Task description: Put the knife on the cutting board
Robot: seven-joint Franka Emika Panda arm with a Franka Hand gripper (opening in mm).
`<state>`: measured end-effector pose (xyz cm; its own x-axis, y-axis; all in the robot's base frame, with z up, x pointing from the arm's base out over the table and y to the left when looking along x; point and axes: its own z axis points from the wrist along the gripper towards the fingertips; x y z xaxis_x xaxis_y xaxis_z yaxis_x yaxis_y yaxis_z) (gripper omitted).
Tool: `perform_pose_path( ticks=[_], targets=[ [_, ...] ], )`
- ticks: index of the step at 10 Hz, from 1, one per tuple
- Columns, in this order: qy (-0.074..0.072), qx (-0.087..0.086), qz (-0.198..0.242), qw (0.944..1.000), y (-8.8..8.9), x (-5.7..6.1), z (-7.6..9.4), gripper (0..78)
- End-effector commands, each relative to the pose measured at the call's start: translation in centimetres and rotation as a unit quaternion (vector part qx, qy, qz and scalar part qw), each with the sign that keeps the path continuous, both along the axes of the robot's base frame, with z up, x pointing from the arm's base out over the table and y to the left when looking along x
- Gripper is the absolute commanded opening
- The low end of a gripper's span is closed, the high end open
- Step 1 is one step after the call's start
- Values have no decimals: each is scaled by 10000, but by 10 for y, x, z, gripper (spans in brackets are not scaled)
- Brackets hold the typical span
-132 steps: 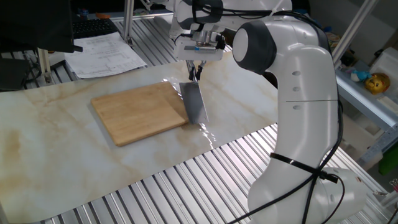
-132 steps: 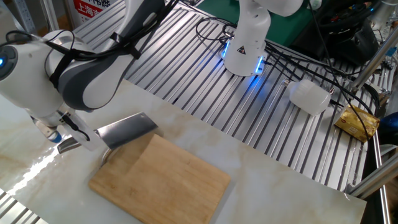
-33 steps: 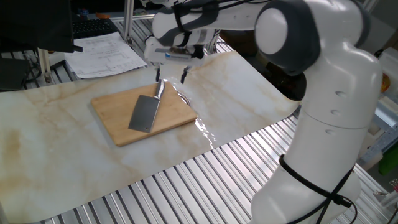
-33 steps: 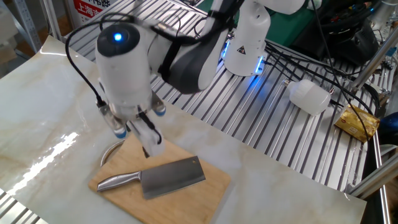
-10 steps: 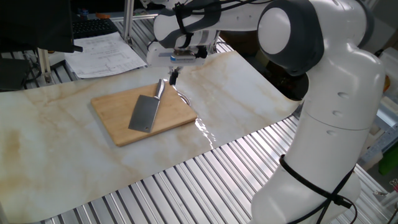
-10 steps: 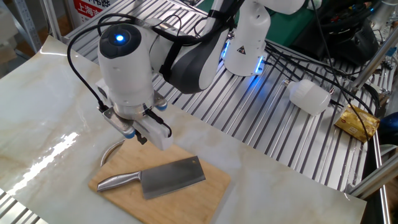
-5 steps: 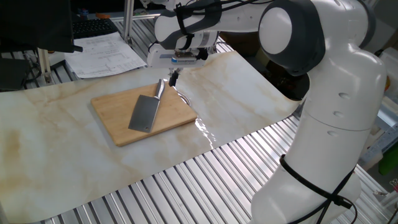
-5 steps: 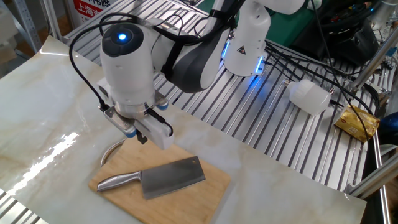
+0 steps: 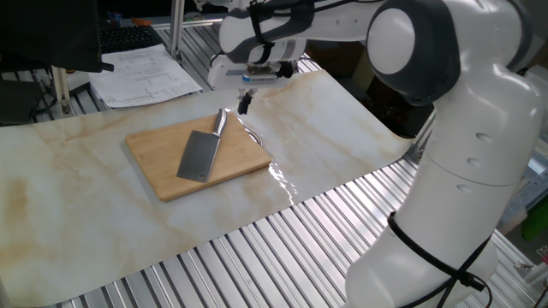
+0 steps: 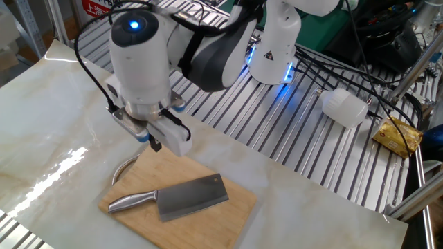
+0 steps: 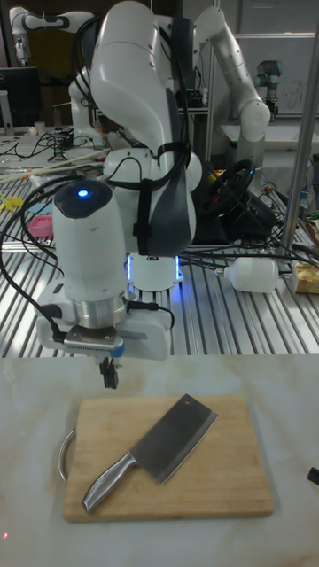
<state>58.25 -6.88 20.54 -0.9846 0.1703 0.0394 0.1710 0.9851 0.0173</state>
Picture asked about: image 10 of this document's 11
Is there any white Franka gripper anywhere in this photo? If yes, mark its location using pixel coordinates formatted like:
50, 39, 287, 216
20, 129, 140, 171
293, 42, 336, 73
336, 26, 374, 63
103, 74, 193, 157

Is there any steel cleaver knife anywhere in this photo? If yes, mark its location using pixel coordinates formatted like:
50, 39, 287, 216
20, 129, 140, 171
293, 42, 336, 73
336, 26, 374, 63
107, 172, 230, 223

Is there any wooden cutting board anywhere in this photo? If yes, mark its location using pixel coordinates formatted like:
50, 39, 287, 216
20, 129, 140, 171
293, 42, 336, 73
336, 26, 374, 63
98, 144, 258, 249

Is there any marble pattern table mat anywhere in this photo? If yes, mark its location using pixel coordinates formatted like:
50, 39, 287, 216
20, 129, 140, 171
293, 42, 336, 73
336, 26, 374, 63
0, 39, 409, 249

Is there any red and white sign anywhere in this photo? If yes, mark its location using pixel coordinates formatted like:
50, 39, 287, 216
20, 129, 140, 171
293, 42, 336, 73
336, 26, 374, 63
81, 0, 115, 18

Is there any grey perforated shelf upright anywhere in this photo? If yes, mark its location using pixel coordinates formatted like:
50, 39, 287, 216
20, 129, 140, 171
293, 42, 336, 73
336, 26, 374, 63
12, 0, 48, 59

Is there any white LED bulb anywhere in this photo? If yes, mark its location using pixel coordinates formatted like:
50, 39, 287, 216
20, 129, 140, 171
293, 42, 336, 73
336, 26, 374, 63
314, 87, 370, 129

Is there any green box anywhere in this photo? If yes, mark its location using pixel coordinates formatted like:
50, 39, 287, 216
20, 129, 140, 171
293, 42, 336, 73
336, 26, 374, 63
296, 6, 350, 53

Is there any gold foil packet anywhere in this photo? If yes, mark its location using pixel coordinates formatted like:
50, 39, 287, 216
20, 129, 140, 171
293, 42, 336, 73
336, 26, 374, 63
372, 116, 424, 160

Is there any black bag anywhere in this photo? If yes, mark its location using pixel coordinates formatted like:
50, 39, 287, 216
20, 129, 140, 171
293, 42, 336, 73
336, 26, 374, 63
323, 0, 424, 74

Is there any aluminium profile beam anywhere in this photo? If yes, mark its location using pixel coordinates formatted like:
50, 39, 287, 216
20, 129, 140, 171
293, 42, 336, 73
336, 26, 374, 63
385, 172, 443, 222

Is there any dark blue round object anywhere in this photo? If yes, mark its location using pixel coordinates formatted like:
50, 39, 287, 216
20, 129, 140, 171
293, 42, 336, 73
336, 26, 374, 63
420, 124, 443, 163

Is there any silver gripper-mounted camera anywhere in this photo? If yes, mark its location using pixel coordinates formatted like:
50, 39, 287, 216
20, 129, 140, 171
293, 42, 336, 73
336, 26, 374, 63
111, 107, 151, 144

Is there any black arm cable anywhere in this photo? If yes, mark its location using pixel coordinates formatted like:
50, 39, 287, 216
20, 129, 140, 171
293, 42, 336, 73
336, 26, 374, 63
73, 0, 195, 142

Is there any thick black table cable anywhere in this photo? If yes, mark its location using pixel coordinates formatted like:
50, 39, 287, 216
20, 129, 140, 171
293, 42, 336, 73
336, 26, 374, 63
293, 44, 418, 129

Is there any thin black table cable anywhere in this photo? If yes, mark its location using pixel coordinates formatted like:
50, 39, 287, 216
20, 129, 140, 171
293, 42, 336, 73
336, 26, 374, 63
341, 0, 415, 158

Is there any slanted aluminium profile post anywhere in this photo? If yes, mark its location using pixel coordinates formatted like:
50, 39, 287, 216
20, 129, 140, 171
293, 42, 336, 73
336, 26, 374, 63
390, 33, 443, 104

